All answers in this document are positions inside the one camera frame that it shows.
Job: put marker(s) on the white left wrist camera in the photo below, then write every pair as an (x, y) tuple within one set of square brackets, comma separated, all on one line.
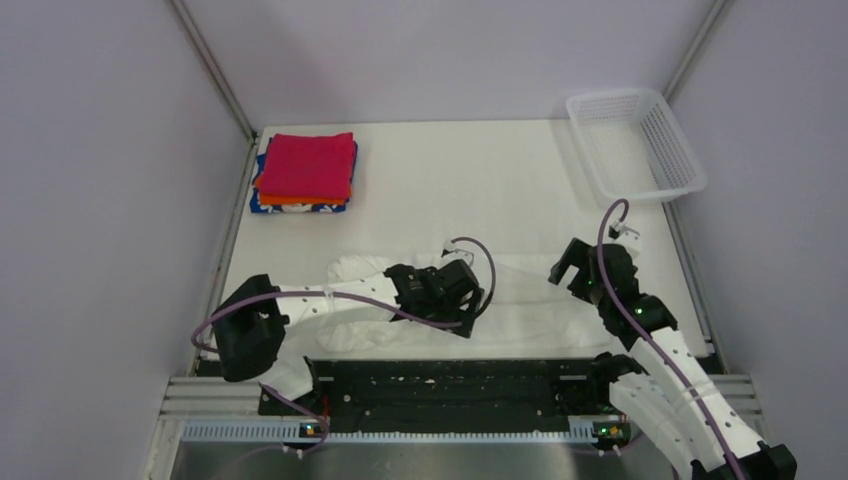
[(451, 251)]

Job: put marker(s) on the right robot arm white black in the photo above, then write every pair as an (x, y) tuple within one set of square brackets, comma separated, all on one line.
[(657, 382)]

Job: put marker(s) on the grey slotted cable duct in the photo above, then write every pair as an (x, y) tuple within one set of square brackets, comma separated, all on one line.
[(304, 432)]

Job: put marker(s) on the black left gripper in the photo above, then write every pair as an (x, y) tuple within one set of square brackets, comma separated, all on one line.
[(465, 316)]

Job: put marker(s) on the white plastic basket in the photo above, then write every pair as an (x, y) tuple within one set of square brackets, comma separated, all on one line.
[(631, 146)]

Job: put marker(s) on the folded pink t-shirt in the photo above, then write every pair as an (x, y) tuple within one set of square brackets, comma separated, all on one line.
[(318, 167)]

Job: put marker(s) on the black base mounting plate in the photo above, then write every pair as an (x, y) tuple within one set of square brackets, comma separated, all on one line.
[(455, 396)]

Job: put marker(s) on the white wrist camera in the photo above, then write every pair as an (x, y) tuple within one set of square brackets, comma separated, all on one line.
[(451, 251), (626, 237)]

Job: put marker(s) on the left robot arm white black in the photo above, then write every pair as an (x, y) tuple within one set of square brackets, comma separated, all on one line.
[(254, 325)]

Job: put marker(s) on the folded blue patterned t-shirt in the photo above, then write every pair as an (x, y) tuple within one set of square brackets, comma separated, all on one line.
[(259, 205)]

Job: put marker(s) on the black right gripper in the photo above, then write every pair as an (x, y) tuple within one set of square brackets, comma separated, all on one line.
[(576, 254)]

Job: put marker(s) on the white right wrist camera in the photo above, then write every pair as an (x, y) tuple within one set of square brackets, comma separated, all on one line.
[(626, 237)]

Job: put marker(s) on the aluminium frame rail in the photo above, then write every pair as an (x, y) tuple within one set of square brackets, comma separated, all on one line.
[(207, 396)]

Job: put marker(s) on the white printed t-shirt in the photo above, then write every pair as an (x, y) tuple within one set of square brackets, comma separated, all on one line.
[(528, 318)]

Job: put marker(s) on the folded orange t-shirt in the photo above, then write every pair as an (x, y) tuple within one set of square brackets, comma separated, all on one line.
[(301, 199)]

